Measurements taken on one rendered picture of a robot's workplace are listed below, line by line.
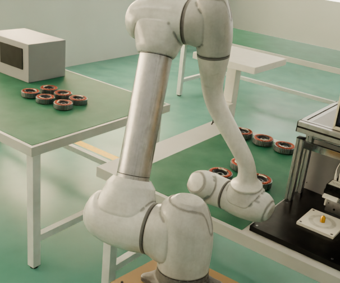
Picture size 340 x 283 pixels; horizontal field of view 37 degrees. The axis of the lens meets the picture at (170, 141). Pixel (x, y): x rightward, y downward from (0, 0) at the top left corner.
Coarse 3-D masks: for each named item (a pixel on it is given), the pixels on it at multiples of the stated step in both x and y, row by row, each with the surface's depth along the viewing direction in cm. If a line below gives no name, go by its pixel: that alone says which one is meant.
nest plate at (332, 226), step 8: (312, 208) 211; (304, 216) 204; (312, 216) 205; (320, 216) 205; (328, 216) 206; (304, 224) 198; (312, 224) 199; (320, 224) 200; (328, 224) 200; (336, 224) 201; (320, 232) 195; (328, 232) 194; (336, 232) 195
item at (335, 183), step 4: (332, 180) 205; (328, 184) 201; (332, 184) 201; (336, 184) 202; (328, 188) 201; (332, 188) 200; (336, 188) 199; (324, 192) 203; (328, 192) 202; (332, 192) 201; (336, 192) 200; (324, 196) 201; (328, 196) 201; (332, 196) 201; (336, 196) 200; (332, 200) 199; (336, 200) 198
